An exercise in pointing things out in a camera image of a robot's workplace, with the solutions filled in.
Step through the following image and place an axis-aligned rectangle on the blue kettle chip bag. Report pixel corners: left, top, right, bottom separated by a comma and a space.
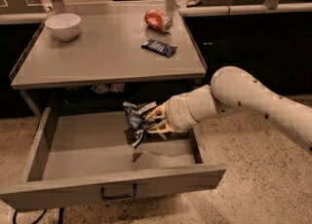
123, 101, 160, 148

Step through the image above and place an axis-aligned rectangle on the dark blue candy bar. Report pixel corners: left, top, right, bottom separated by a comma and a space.
141, 39, 176, 57

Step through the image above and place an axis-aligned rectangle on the grey cabinet table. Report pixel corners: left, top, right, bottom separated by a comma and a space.
8, 0, 208, 120

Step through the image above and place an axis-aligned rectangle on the black drawer handle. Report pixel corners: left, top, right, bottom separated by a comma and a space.
100, 184, 137, 201

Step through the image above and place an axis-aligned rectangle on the red soda can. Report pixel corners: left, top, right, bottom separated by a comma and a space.
144, 10, 174, 33

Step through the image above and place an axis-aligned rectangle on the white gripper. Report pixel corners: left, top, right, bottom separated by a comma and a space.
145, 92, 204, 140

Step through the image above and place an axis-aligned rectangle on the grey counter rail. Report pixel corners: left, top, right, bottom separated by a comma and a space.
0, 2, 312, 25

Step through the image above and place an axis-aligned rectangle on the open grey top drawer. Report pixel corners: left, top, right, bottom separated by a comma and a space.
0, 99, 226, 211

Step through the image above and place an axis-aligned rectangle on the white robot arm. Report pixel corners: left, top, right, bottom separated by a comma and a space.
146, 66, 312, 154

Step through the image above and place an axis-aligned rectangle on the black floor cable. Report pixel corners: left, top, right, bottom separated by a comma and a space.
11, 207, 65, 224

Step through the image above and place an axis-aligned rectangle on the white ceramic bowl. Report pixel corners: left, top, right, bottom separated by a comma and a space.
45, 13, 81, 41

